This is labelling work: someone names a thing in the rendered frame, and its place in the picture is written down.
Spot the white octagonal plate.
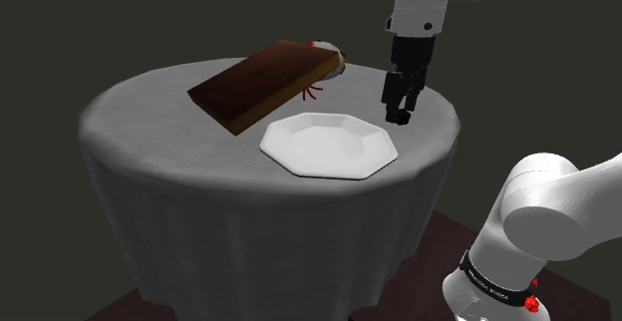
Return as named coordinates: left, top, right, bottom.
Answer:
left=258, top=112, right=400, bottom=181

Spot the brown wooden board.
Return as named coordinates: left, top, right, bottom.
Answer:
left=186, top=39, right=347, bottom=138

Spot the white and red chicken figure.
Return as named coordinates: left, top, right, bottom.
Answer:
left=301, top=39, right=348, bottom=103

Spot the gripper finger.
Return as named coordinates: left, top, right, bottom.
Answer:
left=380, top=70, right=413, bottom=127
left=404, top=78, right=428, bottom=114

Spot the round table with grey cloth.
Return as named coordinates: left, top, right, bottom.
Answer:
left=77, top=57, right=463, bottom=321

